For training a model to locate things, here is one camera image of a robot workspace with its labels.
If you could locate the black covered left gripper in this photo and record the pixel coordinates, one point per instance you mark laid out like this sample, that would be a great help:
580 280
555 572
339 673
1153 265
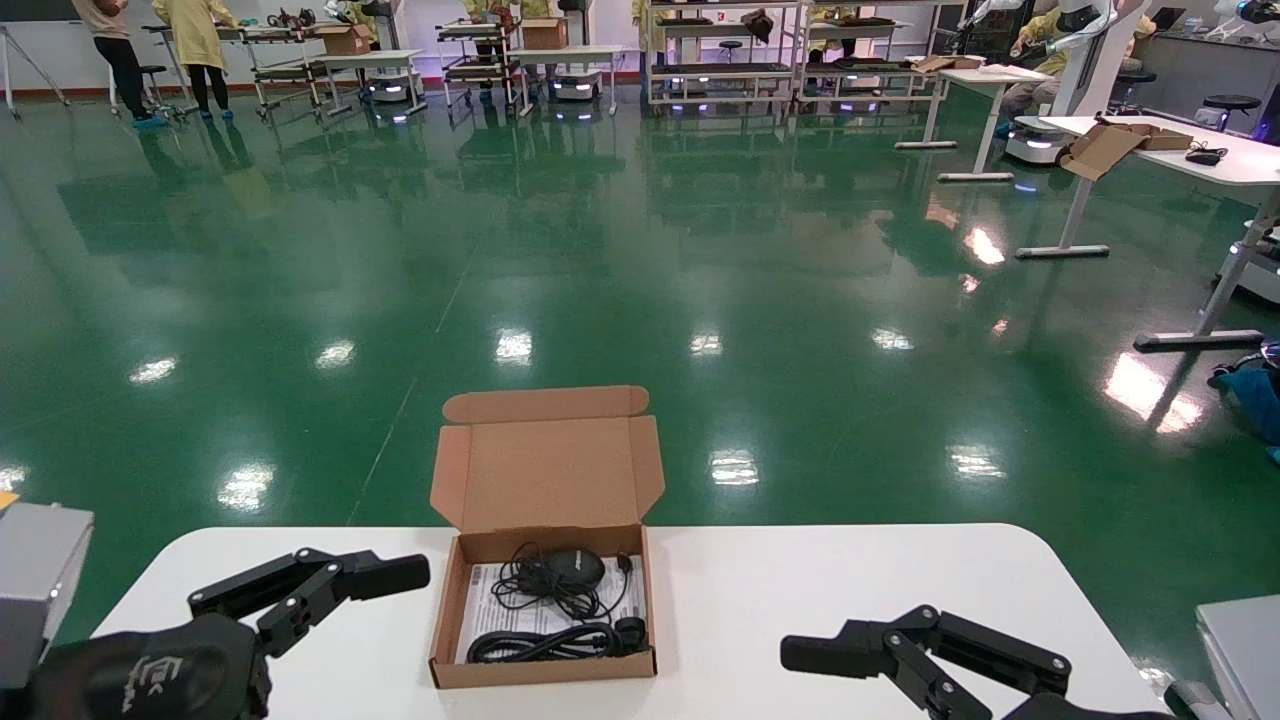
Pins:
130 670

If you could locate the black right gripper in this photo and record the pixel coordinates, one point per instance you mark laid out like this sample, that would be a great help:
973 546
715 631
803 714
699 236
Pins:
1080 713

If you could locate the brown cardboard box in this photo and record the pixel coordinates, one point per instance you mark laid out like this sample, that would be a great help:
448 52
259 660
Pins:
545 470

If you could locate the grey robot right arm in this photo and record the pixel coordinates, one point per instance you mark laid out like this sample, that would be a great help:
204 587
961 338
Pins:
1240 660

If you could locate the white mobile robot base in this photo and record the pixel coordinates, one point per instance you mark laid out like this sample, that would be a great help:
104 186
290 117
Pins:
575 88
392 88

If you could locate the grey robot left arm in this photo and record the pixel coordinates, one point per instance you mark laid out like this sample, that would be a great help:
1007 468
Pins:
35 580

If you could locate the opened flat cardboard box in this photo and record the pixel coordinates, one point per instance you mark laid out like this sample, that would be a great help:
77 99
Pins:
1105 148

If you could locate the white printed paper manual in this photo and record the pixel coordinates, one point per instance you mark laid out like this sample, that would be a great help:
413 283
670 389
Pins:
485 615

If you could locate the grey robot body edge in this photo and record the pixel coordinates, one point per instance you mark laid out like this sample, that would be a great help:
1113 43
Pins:
1195 705

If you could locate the person wearing blue shoe covers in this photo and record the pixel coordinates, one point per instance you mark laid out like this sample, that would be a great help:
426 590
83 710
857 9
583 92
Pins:
1260 400

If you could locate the metal trolley cart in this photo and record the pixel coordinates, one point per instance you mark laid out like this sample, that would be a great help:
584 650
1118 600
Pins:
475 70
285 72

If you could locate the small black stool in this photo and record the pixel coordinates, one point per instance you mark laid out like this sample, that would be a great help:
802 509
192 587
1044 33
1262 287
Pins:
152 70

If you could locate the person in long yellow coat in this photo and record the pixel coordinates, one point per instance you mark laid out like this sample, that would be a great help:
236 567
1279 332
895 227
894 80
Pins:
195 35

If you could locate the white wheeled robot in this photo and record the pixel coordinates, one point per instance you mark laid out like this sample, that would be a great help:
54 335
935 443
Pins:
1085 60
1262 275

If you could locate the white metal shelving rack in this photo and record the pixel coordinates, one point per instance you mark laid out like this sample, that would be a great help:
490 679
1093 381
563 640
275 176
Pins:
870 68
720 70

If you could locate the person in beige top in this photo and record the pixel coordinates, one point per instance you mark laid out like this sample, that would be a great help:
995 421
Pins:
110 40

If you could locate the standing person in yellow coat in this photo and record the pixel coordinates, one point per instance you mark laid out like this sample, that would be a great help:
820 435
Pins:
640 15

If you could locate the thin metal tripod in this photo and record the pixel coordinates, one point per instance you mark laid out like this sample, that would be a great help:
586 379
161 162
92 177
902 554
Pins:
35 66

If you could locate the brown bag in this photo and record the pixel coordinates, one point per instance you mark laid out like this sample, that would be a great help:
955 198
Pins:
757 22

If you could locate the large white workshop table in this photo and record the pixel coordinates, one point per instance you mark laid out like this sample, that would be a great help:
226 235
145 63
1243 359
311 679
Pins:
1230 160

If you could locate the seated person in yellow coat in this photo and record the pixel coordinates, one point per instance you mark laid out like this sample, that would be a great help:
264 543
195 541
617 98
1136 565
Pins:
1045 30

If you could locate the grey cabinet counter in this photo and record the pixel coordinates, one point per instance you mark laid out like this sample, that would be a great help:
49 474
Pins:
1180 70

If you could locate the round black stool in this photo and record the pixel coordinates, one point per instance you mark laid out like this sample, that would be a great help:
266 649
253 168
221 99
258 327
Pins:
1232 102

